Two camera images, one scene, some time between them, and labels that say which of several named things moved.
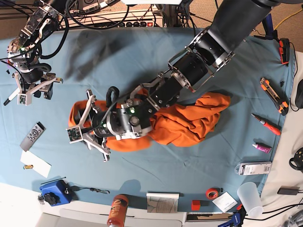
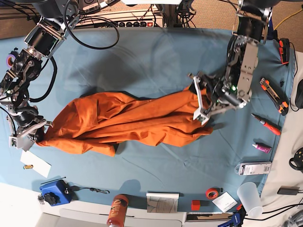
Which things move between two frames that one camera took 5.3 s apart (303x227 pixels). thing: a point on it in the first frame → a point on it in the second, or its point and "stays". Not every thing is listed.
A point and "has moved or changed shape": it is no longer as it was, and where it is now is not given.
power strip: [136, 24] stays
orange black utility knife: [282, 105] stays
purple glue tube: [262, 147] stays
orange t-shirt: [182, 119] has moved or changed shape
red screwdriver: [274, 128] stays
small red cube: [195, 205] stays
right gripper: [30, 77] → [25, 119]
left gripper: [121, 121] → [226, 95]
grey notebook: [162, 202] stays
